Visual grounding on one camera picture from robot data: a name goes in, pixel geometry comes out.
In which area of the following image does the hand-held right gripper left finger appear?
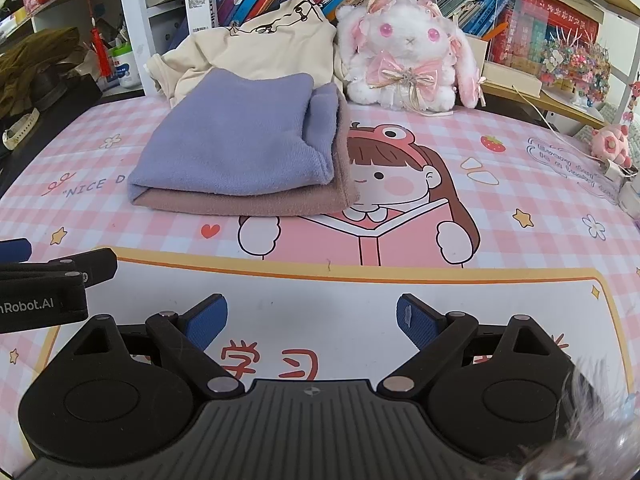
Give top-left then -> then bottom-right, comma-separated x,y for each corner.
65,294 -> 244,400

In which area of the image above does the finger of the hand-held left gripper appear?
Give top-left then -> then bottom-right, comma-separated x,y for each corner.
0,238 -> 33,263
47,248 -> 119,289

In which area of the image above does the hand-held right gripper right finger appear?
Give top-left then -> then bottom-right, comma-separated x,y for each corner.
377,294 -> 571,400

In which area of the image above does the purple and brown sweater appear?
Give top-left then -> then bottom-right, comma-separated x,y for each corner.
127,70 -> 362,218

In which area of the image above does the pink checked cartoon mat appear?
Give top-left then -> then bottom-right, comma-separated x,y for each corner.
0,95 -> 640,411

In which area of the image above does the white wrist watch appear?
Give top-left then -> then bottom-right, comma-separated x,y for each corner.
2,108 -> 40,150

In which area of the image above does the olive green garment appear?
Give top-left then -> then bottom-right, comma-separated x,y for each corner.
0,27 -> 84,92

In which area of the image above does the white can with green lid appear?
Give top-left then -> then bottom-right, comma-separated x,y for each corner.
111,45 -> 141,89

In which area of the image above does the red hanging tassel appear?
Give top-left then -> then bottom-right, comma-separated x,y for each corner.
82,0 -> 114,79

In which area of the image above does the white shelf upright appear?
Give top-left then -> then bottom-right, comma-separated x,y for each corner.
115,0 -> 167,97

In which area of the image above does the wooden shelf board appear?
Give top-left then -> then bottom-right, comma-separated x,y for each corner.
482,81 -> 607,129

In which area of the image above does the white pink plush rabbit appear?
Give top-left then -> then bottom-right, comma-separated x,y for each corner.
334,0 -> 493,112

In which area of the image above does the small pink plush toy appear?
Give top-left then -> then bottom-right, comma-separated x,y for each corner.
590,122 -> 634,168

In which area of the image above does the cream flat box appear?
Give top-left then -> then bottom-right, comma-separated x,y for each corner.
477,35 -> 544,99

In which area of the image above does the white carton with label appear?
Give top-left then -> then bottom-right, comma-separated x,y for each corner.
184,0 -> 217,36

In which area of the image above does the cream printed garment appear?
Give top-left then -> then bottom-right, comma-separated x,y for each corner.
146,0 -> 347,108

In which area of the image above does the beaded flower ornament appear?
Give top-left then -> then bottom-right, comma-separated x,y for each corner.
539,30 -> 614,107

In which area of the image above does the row of red books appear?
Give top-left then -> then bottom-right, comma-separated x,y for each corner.
492,0 -> 601,73

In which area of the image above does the white charger with cable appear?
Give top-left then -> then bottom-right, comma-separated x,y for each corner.
512,85 -> 638,182

